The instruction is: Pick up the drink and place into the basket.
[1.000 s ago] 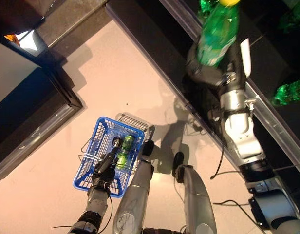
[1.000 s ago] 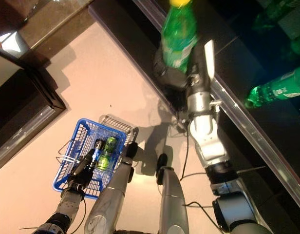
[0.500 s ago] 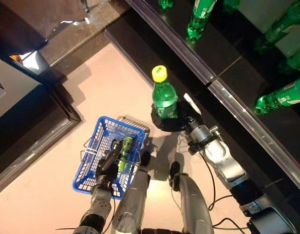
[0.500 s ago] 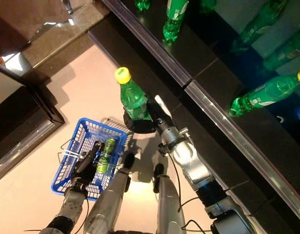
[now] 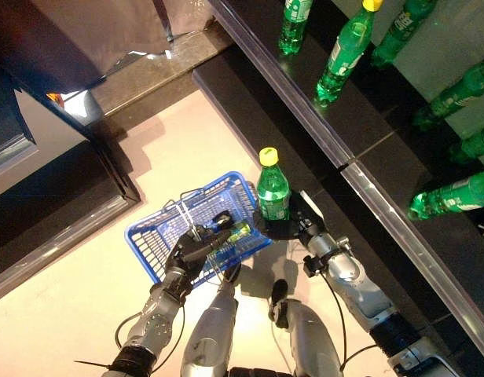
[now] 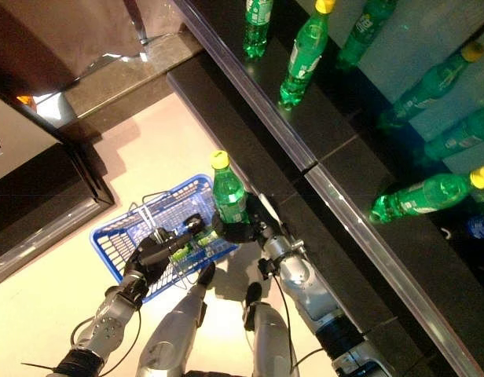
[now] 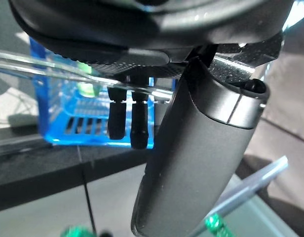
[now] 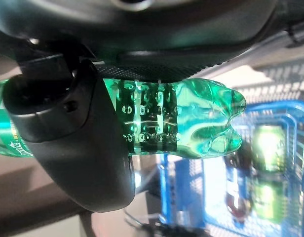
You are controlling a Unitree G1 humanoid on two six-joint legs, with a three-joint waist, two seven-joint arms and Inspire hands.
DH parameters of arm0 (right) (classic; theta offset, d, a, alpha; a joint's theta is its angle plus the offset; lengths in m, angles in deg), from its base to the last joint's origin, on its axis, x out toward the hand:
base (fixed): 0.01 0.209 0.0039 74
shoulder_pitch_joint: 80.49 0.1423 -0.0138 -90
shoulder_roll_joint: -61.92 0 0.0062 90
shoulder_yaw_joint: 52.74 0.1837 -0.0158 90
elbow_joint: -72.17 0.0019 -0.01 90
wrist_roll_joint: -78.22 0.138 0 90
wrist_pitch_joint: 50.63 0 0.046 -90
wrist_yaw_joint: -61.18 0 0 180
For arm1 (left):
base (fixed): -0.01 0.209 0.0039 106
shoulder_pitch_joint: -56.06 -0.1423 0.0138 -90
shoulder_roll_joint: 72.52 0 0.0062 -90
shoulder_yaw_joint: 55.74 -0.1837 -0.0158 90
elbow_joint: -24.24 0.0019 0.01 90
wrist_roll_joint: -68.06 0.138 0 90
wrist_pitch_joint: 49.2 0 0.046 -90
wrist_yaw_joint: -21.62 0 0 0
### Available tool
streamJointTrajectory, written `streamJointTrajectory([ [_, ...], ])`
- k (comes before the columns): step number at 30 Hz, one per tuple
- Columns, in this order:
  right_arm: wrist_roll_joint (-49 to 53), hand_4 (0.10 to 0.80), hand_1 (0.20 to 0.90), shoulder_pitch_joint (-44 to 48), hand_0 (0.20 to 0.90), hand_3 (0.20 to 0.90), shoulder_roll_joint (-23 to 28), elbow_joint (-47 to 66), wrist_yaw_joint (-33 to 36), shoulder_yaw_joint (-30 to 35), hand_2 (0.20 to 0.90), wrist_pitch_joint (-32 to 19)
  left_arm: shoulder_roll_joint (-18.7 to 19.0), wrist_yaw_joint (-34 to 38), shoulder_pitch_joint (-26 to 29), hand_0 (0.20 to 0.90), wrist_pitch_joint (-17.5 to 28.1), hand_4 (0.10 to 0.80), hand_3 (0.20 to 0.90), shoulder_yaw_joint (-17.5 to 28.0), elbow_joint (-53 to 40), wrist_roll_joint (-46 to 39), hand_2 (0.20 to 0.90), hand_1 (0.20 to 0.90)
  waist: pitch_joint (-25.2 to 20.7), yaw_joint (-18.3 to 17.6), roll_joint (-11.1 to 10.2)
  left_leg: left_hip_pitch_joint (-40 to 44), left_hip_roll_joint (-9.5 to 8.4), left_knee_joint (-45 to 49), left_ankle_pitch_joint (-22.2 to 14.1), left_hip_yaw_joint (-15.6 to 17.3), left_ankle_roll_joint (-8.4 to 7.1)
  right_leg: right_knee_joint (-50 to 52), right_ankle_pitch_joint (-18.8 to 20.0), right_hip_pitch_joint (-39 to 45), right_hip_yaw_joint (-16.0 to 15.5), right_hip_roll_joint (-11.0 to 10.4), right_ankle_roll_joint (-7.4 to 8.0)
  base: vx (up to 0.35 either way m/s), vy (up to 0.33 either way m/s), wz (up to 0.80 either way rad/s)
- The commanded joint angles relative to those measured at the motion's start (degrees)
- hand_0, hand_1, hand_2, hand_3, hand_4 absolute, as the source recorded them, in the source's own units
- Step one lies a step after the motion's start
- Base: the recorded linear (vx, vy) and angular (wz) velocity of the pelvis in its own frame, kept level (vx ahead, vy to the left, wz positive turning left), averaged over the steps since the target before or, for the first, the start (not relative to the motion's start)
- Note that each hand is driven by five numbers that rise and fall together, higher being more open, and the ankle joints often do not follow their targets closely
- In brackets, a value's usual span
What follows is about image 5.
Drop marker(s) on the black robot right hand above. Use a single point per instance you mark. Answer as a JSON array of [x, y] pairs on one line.
[[303, 220]]

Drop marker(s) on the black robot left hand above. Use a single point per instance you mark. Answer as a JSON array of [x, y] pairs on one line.
[[187, 255]]

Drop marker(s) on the blue plastic shopping basket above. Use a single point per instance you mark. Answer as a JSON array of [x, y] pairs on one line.
[[155, 235]]

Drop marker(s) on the green soda bottle yellow cap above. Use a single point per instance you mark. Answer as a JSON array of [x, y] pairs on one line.
[[401, 31], [454, 196], [454, 96], [294, 27], [271, 192], [477, 145], [344, 59]]

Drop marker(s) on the cola bottle blue label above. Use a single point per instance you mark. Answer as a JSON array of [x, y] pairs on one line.
[[221, 220]]

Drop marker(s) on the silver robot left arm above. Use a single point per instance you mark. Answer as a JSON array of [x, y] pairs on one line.
[[155, 322]]

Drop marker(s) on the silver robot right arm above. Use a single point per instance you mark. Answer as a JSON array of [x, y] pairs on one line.
[[356, 275]]

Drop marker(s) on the green bottle in basket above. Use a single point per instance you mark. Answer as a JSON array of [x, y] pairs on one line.
[[239, 231]]

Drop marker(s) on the black robot left foot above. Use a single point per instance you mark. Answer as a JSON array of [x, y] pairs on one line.
[[230, 271]]

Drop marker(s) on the black robot foot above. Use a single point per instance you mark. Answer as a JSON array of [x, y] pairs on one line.
[[279, 302], [230, 271]]

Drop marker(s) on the silver robot left leg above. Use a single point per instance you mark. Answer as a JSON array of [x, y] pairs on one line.
[[210, 334]]

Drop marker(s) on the silver robot leg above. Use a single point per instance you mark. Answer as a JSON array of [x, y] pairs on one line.
[[210, 334], [309, 341]]

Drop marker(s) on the black robot right foot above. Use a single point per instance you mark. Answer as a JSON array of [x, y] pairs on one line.
[[279, 302]]

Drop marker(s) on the silver robot right leg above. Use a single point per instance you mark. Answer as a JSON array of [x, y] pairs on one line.
[[309, 341]]

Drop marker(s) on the dark glossy cabinet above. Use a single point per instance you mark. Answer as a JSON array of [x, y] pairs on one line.
[[49, 204]]

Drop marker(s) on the small orange tag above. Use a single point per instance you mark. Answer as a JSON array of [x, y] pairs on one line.
[[55, 98]]

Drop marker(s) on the slanted metal pole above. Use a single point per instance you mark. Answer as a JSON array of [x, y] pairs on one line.
[[165, 23]]

